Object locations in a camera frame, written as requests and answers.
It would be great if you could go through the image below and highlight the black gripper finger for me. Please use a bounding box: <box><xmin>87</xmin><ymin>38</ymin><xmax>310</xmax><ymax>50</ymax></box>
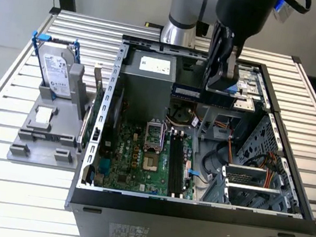
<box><xmin>202</xmin><ymin>19</ymin><xmax>226</xmax><ymax>93</ymax></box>
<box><xmin>208</xmin><ymin>26</ymin><xmax>246</xmax><ymax>96</ymax></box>

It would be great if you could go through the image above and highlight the RAM stick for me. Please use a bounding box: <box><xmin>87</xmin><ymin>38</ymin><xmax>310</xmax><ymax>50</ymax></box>
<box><xmin>29</xmin><ymin>131</ymin><xmax>62</xmax><ymax>143</ymax></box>
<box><xmin>170</xmin><ymin>82</ymin><xmax>237</xmax><ymax>110</ymax></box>

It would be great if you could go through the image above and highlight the black RAM slot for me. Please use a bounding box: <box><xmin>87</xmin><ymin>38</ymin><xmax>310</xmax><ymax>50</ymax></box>
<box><xmin>163</xmin><ymin>130</ymin><xmax>185</xmax><ymax>198</ymax></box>
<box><xmin>170</xmin><ymin>130</ymin><xmax>194</xmax><ymax>199</ymax></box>

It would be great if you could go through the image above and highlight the grey optical drive cage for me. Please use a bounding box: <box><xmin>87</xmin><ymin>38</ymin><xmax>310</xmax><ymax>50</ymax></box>
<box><xmin>195</xmin><ymin>59</ymin><xmax>268</xmax><ymax>145</ymax></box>

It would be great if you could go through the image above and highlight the CPU cooler fan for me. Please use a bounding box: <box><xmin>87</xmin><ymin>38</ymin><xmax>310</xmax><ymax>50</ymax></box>
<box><xmin>165</xmin><ymin>99</ymin><xmax>201</xmax><ymax>127</ymax></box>

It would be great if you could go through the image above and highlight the yellow tipped black connector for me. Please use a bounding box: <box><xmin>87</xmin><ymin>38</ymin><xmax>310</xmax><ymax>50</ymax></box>
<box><xmin>145</xmin><ymin>21</ymin><xmax>164</xmax><ymax>30</ymax></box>

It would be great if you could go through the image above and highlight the grey power supply unit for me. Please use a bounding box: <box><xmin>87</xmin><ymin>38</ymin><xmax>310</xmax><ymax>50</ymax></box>
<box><xmin>113</xmin><ymin>47</ymin><xmax>180</xmax><ymax>127</ymax></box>

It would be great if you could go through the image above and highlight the metal socket cover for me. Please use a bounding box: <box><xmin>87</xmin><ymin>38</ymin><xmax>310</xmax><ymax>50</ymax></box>
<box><xmin>142</xmin><ymin>118</ymin><xmax>167</xmax><ymax>154</ymax></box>

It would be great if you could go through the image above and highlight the socket locking lever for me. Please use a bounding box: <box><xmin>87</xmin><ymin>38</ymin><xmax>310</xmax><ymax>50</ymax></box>
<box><xmin>158</xmin><ymin>123</ymin><xmax>167</xmax><ymax>153</ymax></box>

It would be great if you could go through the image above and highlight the CPU socket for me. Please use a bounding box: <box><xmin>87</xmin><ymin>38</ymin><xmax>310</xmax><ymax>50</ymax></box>
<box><xmin>141</xmin><ymin>149</ymin><xmax>162</xmax><ymax>174</ymax></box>

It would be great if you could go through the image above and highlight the green graphics card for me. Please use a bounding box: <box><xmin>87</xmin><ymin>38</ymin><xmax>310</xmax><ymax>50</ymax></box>
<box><xmin>76</xmin><ymin>61</ymin><xmax>109</xmax><ymax>154</ymax></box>

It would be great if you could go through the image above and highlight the grey disk bay cage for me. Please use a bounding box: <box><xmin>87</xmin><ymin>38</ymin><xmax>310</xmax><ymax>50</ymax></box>
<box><xmin>202</xmin><ymin>148</ymin><xmax>307</xmax><ymax>215</ymax></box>

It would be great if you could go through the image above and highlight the green motherboard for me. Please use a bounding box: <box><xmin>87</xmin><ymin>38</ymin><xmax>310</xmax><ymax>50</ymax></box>
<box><xmin>92</xmin><ymin>118</ymin><xmax>203</xmax><ymax>201</ymax></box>

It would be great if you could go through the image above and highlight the hard disk in blue carrier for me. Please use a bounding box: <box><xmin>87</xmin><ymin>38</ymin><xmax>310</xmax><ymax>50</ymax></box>
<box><xmin>23</xmin><ymin>30</ymin><xmax>83</xmax><ymax>101</ymax></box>

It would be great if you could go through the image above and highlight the grey parts rack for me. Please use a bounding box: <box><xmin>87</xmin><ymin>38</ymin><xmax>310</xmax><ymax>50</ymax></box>
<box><xmin>6</xmin><ymin>56</ymin><xmax>101</xmax><ymax>173</ymax></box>

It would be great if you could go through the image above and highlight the silver CPU chip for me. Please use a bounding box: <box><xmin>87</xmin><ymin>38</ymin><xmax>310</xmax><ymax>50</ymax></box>
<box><xmin>34</xmin><ymin>106</ymin><xmax>53</xmax><ymax>124</ymax></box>

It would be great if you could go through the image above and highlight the black open PC case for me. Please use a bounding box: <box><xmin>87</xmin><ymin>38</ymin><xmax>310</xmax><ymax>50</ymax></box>
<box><xmin>59</xmin><ymin>29</ymin><xmax>316</xmax><ymax>237</ymax></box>

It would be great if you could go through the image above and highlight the silver side wrist camera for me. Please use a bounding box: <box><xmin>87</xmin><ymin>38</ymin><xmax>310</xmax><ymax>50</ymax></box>
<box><xmin>224</xmin><ymin>52</ymin><xmax>244</xmax><ymax>81</ymax></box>

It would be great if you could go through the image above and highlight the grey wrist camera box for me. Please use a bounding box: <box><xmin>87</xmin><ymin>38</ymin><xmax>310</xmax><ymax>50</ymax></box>
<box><xmin>271</xmin><ymin>0</ymin><xmax>294</xmax><ymax>25</ymax></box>

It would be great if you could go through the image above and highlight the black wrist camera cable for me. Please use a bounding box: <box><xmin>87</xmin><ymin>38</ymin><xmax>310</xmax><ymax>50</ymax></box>
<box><xmin>275</xmin><ymin>0</ymin><xmax>313</xmax><ymax>17</ymax></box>

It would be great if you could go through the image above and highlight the black data cable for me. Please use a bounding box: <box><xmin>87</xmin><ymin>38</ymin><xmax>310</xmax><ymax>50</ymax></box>
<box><xmin>199</xmin><ymin>147</ymin><xmax>227</xmax><ymax>181</ymax></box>

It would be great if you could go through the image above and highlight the orange and red wire bundle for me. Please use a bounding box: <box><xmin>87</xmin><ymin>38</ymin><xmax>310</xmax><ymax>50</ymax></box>
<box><xmin>262</xmin><ymin>152</ymin><xmax>278</xmax><ymax>190</ymax></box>

